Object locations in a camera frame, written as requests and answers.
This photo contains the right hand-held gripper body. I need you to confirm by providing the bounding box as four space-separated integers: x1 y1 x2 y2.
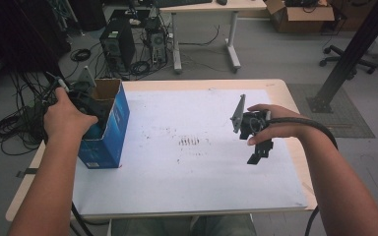
230 93 273 141

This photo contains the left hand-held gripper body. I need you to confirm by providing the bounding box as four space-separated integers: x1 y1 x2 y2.
68 65 111 118

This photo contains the blue cardboard box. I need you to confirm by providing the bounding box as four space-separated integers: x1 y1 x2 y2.
77 78 131 170

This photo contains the person's left hand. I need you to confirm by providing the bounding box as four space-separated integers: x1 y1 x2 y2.
42 87 99 143

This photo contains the person's right hand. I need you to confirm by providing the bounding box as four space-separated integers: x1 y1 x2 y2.
246 103 307 148

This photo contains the black computer tower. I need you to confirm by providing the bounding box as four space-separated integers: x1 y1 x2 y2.
98 17 137 76

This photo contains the white paper sheet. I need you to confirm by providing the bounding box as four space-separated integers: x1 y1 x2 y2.
72 88 309 219

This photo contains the grey computer tower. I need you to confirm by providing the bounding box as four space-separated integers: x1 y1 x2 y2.
145 18 169 68

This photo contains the dark curtain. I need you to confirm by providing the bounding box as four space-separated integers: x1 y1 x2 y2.
0 0 73 85

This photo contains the grey floor mat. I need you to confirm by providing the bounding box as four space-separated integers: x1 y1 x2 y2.
287 83 376 140

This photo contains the black office chair base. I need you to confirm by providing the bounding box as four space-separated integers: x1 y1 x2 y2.
318 44 378 81

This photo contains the brown cardboard box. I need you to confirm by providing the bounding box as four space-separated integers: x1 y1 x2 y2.
264 0 337 34

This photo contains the white desk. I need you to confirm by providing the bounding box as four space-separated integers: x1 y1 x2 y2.
158 0 269 75

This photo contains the black keyboard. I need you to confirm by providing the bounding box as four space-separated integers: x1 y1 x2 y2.
154 0 213 8

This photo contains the small black cable coil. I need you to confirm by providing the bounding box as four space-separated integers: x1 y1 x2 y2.
70 47 93 63

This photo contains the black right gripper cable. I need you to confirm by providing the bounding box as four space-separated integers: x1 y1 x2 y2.
268 117 340 236

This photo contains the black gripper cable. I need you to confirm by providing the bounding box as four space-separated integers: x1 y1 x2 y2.
268 117 340 236
70 202 95 236

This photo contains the large black cable bundle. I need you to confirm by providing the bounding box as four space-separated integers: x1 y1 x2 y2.
0 70 63 156

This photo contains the loose black floor cable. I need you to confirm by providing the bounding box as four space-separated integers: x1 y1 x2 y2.
178 25 221 47

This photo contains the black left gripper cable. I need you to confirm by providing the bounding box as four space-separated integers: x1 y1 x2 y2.
70 202 95 236

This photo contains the black metal post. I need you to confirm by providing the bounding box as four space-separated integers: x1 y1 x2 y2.
306 0 378 114

